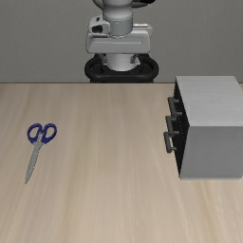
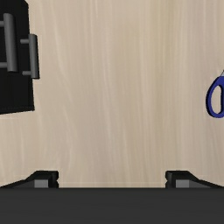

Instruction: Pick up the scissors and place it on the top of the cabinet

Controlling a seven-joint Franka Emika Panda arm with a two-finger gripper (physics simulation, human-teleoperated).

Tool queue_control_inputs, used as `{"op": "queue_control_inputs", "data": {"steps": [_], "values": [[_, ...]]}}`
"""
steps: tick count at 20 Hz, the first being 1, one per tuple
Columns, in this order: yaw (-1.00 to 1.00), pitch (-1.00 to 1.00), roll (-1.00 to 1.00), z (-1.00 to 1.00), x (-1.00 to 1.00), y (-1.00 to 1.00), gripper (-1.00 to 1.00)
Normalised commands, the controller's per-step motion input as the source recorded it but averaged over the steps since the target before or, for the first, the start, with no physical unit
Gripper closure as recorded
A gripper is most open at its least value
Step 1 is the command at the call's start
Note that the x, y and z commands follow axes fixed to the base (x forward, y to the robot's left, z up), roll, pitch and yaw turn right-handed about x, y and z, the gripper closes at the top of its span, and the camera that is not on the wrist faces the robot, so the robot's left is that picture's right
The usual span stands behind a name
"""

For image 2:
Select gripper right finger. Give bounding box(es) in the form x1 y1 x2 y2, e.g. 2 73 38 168
164 170 224 189

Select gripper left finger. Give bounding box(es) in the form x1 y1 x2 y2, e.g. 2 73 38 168
0 170 60 189

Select blue scissors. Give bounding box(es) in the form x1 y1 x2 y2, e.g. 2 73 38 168
205 69 224 119

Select cabinet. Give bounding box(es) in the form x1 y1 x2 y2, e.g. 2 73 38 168
0 0 41 116

